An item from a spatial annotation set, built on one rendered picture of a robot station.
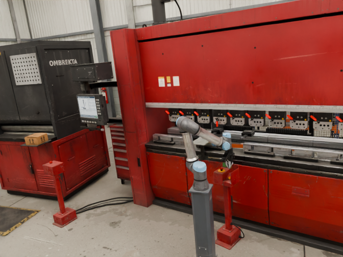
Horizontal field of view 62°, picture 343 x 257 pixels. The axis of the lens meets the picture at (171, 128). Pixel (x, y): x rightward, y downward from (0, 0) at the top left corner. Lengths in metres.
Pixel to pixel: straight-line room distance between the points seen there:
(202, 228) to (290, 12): 2.06
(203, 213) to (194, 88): 1.37
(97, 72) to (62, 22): 6.57
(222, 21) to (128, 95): 1.40
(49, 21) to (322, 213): 9.07
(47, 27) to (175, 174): 7.65
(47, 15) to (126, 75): 6.91
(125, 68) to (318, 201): 2.49
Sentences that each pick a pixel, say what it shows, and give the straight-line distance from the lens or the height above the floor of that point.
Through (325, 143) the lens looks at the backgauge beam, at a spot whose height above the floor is 0.96.
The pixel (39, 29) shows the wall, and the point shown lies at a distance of 10.49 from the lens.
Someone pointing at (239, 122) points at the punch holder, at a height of 1.20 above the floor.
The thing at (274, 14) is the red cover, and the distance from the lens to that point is 2.86.
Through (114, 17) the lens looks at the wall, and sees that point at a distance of 8.69.
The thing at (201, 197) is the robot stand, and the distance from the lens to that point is 2.59.
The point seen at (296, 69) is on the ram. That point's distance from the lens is 2.84.
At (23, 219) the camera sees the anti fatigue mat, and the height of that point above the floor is 0.02.
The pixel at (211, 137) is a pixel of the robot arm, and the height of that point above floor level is 1.23.
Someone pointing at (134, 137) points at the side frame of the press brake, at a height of 0.98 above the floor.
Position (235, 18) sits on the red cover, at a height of 2.23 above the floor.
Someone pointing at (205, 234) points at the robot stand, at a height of 0.35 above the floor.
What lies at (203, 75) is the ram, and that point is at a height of 1.71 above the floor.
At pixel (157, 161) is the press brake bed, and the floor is 0.66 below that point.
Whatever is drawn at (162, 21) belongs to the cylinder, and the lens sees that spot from 3.54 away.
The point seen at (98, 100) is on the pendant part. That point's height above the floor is 1.53.
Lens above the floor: 1.95
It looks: 14 degrees down
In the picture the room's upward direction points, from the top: 6 degrees counter-clockwise
